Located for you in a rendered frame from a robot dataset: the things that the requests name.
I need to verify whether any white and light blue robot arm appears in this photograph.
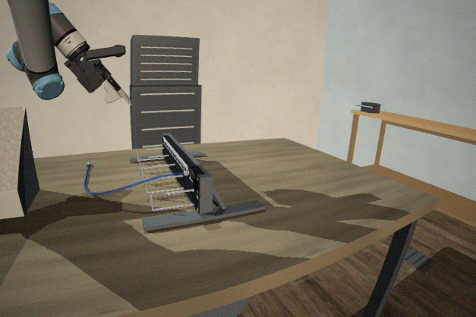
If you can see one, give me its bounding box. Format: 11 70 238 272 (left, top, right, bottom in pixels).
6 0 126 100

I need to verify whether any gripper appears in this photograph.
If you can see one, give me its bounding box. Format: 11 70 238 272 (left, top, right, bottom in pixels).
64 43 131 106

